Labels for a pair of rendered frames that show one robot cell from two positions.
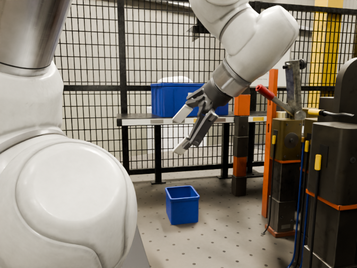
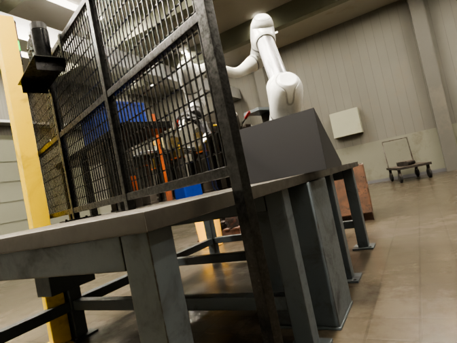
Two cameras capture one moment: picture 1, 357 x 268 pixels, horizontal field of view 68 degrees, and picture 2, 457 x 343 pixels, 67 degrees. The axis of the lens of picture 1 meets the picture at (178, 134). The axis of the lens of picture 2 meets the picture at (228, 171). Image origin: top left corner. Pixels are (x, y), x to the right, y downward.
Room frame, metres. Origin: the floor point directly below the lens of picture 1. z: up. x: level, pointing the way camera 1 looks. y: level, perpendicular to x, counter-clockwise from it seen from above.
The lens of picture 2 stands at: (1.50, 1.57, 0.71)
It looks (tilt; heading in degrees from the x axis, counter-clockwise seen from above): 2 degrees up; 241
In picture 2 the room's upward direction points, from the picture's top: 12 degrees counter-clockwise
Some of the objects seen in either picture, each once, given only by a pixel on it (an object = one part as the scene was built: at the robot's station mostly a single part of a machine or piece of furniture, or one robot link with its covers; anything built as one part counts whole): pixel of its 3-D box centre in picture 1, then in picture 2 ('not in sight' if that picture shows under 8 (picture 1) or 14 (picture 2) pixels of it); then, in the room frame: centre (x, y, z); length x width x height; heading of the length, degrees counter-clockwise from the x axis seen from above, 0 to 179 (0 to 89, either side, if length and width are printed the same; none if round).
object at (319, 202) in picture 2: not in sight; (302, 249); (0.41, 0.19, 0.33); 0.31 x 0.31 x 0.66; 32
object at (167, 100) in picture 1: (189, 99); (113, 125); (1.15, -0.05, 1.10); 0.30 x 0.17 x 0.13; 112
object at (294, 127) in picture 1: (279, 178); (181, 167); (0.76, -0.30, 0.87); 0.10 x 0.07 x 0.35; 103
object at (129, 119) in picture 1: (220, 117); (105, 148); (1.18, -0.19, 1.01); 0.90 x 0.22 x 0.03; 103
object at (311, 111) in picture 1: (329, 114); not in sight; (0.47, -0.27, 1.09); 0.10 x 0.01 x 0.01; 13
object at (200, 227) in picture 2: not in sight; (207, 224); (-0.35, -2.57, 0.28); 0.36 x 0.36 x 0.57
